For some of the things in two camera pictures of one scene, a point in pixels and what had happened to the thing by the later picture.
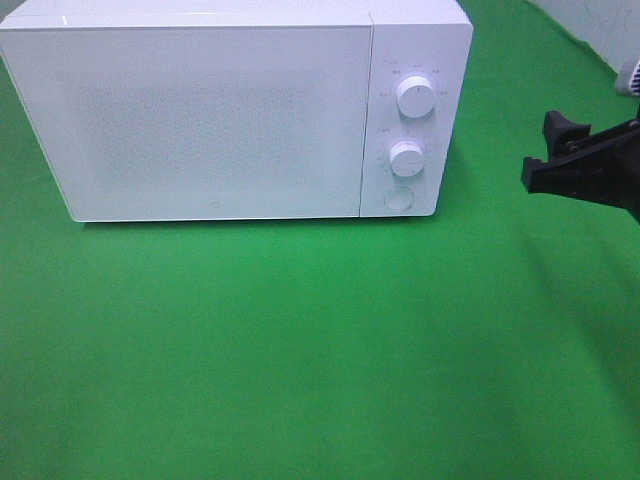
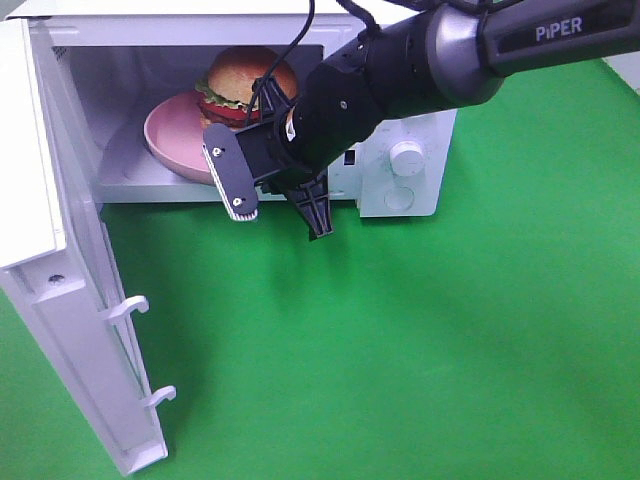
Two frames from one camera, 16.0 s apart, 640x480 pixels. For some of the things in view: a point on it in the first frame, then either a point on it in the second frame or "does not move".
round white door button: [398, 197] does not move
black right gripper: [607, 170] -> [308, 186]
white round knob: [406, 158] does not move
